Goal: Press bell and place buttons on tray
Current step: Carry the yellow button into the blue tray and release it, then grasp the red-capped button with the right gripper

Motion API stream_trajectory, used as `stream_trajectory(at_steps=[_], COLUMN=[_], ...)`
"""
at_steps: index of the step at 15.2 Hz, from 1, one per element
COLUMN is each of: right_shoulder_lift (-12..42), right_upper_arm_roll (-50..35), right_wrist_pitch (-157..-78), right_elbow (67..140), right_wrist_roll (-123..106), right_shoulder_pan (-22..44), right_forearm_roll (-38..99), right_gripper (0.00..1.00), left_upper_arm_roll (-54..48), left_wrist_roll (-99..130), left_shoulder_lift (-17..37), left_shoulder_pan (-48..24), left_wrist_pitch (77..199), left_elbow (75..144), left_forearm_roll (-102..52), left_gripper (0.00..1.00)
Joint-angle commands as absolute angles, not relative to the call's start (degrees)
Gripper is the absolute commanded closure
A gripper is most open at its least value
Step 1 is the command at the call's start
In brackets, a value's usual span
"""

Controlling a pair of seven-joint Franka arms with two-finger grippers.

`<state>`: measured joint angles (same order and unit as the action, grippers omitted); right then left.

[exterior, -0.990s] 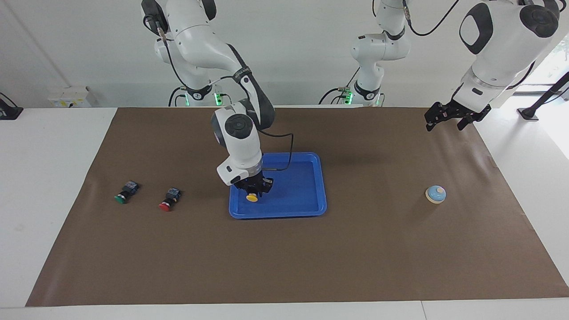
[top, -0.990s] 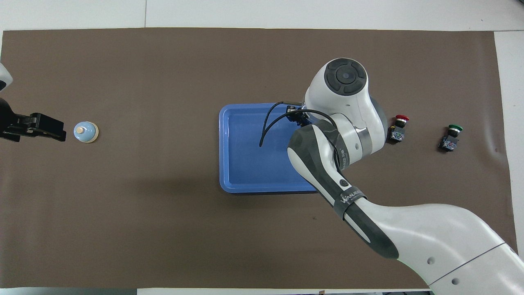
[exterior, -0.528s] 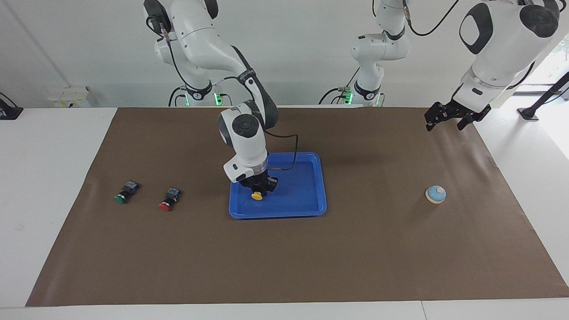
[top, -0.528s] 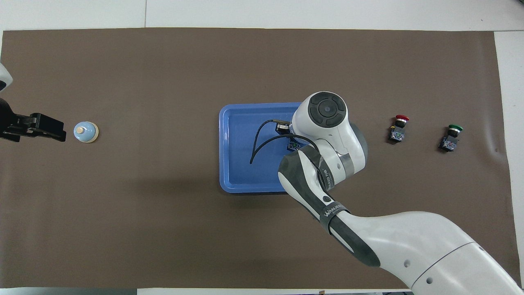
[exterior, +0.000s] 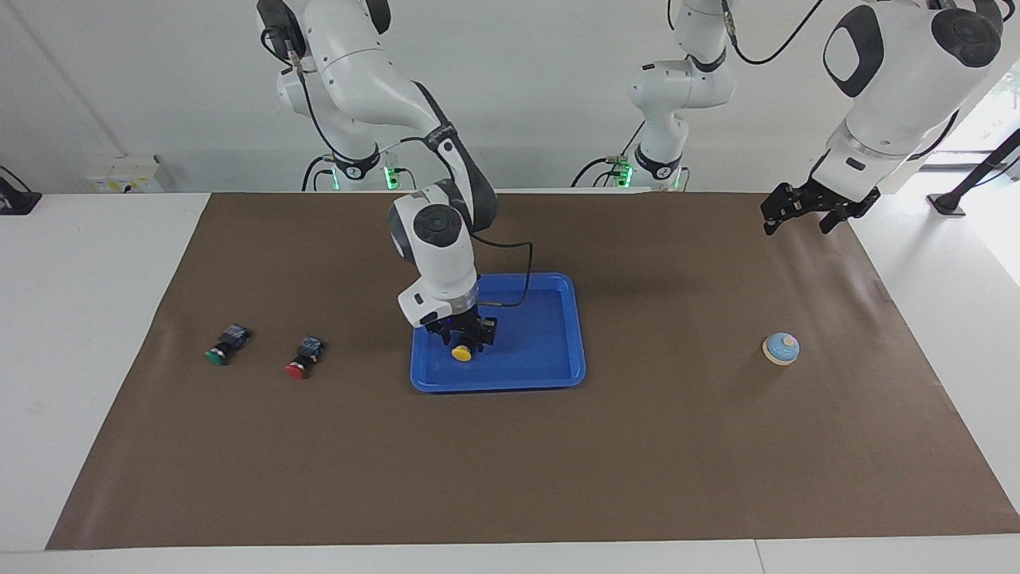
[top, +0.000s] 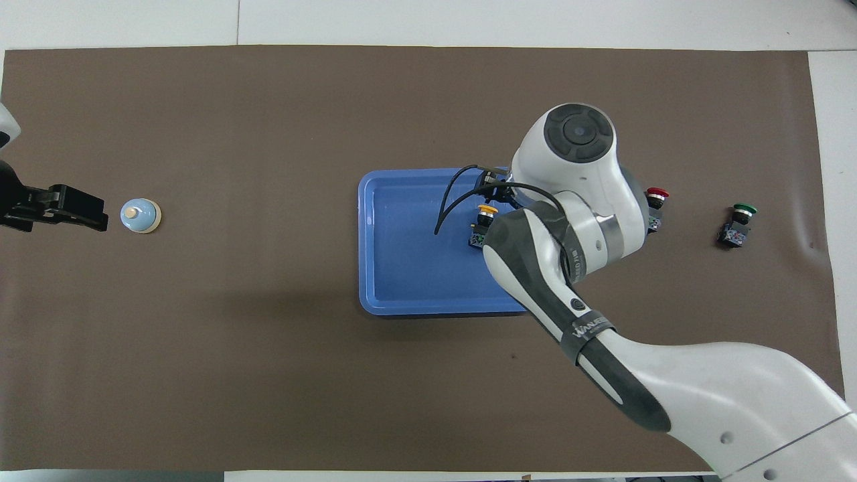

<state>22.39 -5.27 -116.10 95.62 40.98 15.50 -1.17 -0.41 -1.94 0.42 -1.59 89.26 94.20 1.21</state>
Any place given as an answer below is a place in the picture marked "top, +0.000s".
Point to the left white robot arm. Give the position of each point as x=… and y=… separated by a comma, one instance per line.
x=7, y=120

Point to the green mushroom push button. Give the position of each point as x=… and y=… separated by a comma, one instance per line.
x=733, y=234

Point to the light blue call bell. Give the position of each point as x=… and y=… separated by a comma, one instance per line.
x=144, y=221

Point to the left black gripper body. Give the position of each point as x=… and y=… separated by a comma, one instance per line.
x=40, y=211

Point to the blue plastic tray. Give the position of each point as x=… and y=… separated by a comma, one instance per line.
x=402, y=294

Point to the brown table mat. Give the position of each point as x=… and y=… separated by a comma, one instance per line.
x=268, y=375

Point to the red mushroom push button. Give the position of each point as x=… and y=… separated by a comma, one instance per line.
x=657, y=195

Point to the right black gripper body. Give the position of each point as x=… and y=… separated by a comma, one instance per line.
x=499, y=194

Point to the yellow mushroom push button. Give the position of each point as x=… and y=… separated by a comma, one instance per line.
x=478, y=234

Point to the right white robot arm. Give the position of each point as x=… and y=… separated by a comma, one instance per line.
x=703, y=395

